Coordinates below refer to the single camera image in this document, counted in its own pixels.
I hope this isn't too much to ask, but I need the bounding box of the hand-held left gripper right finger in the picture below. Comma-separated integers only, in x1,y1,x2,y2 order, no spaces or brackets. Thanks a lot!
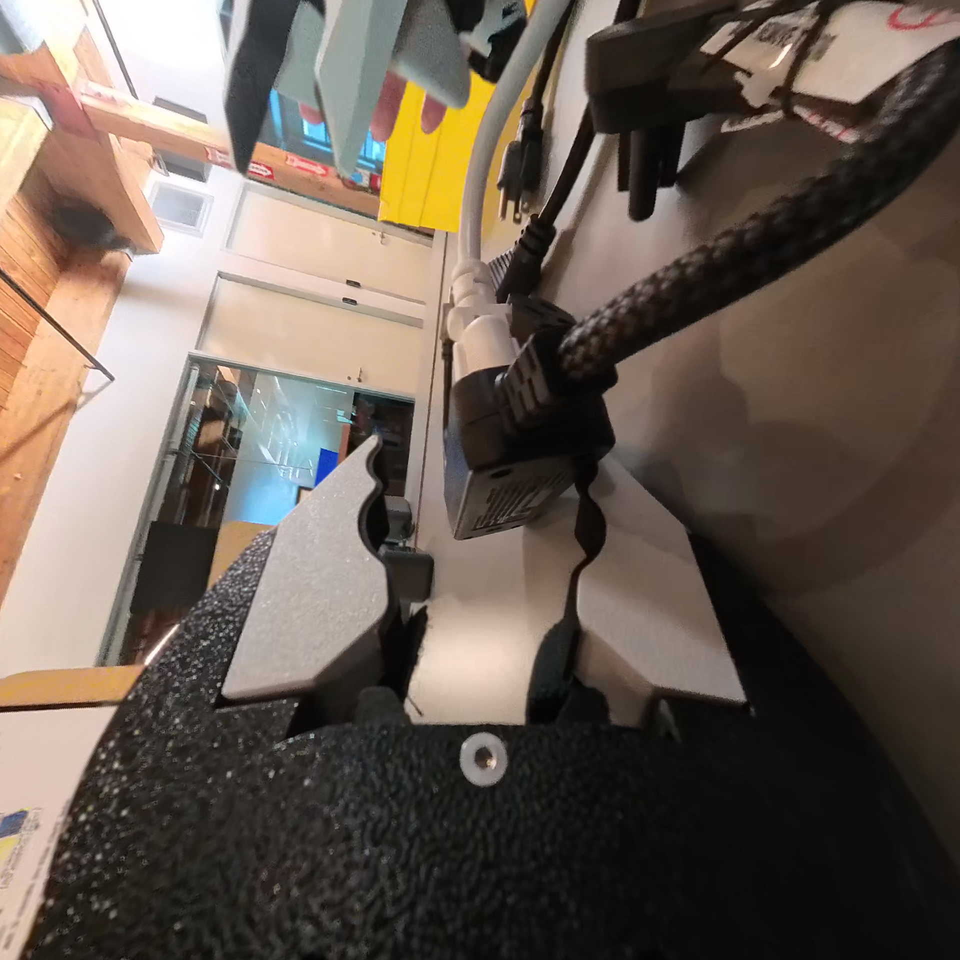
525,453,751,725

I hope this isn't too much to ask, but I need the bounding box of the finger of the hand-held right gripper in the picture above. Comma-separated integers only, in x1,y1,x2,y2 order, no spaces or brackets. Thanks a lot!
223,0,325,174
313,0,475,180

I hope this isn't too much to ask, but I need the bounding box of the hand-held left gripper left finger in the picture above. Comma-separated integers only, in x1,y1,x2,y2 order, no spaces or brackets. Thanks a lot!
219,433,410,710

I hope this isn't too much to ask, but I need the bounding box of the white power cable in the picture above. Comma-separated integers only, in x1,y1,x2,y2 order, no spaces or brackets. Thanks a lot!
457,0,580,271

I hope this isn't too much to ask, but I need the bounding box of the black power adapter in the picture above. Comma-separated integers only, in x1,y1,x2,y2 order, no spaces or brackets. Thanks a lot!
583,15,751,222

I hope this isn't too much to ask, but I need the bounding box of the person's right hand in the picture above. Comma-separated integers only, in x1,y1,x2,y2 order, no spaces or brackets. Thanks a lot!
298,73,451,144

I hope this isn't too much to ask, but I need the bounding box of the cardboard box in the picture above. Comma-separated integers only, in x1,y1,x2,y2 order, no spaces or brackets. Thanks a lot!
210,521,277,590
0,663,145,711

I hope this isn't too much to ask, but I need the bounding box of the large paned window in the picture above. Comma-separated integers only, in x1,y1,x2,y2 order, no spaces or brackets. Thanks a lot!
258,90,387,177

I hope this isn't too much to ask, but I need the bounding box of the black monitor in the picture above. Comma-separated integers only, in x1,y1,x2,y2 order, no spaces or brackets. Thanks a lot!
129,521,220,618

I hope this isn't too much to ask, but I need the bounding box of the frosted glass door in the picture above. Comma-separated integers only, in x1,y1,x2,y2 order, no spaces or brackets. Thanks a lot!
223,180,436,262
201,270,429,363

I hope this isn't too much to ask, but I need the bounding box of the wooden ceiling beam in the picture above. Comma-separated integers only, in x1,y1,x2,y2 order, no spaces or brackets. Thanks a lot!
78,82,380,220

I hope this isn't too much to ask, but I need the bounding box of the black ceiling fixture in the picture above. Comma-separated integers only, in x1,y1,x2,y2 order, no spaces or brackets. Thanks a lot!
51,196,138,254

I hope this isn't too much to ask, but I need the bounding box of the white paper tag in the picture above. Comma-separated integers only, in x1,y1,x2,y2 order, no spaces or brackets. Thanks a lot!
697,0,912,144

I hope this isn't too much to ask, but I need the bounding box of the printed instruction sheet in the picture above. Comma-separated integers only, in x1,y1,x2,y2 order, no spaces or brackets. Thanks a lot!
0,705,106,960

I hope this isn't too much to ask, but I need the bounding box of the thin black metal rod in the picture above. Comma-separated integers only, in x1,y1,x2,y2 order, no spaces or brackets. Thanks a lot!
0,270,115,384

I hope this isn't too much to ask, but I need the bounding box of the black plug with cable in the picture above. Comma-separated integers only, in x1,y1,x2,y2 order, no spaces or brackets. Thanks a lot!
495,105,605,305
496,0,571,226

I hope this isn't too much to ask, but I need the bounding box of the dark air duct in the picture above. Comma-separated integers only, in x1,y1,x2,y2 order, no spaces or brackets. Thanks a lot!
152,96,209,183

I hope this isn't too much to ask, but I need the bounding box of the glass partition wall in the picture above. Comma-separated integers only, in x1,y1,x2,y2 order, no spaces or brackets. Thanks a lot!
101,352,417,669

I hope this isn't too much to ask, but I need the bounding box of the white wall vent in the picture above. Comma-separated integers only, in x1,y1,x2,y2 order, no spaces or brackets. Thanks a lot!
148,180,215,237

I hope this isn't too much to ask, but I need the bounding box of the wooden post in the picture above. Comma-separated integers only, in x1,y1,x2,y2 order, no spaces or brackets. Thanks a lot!
0,41,165,255

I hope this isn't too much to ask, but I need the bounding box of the black braided cable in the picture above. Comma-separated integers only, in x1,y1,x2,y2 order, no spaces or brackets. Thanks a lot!
502,45,960,440

